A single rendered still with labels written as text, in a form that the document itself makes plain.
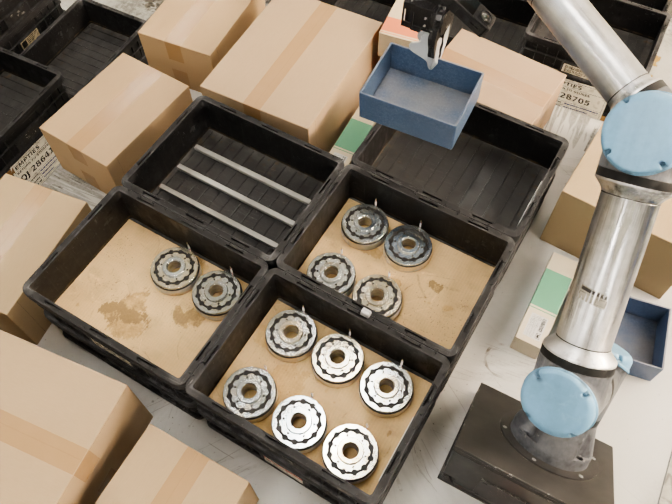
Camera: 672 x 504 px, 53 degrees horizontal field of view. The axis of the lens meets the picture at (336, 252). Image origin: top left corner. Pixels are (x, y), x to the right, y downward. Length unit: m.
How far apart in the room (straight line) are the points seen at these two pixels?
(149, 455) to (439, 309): 0.63
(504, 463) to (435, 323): 0.33
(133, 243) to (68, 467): 0.50
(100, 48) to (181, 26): 0.79
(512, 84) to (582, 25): 0.58
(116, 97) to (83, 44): 0.94
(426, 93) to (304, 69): 0.40
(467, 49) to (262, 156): 0.61
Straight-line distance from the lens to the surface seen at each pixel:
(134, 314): 1.47
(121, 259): 1.54
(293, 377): 1.36
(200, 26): 1.93
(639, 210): 1.06
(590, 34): 1.23
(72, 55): 2.70
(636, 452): 1.56
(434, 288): 1.44
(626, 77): 1.20
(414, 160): 1.63
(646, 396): 1.61
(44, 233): 1.60
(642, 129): 1.03
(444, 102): 1.42
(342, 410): 1.33
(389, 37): 1.77
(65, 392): 1.37
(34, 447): 1.36
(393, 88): 1.43
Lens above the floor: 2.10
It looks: 60 degrees down
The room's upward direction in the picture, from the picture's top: 1 degrees counter-clockwise
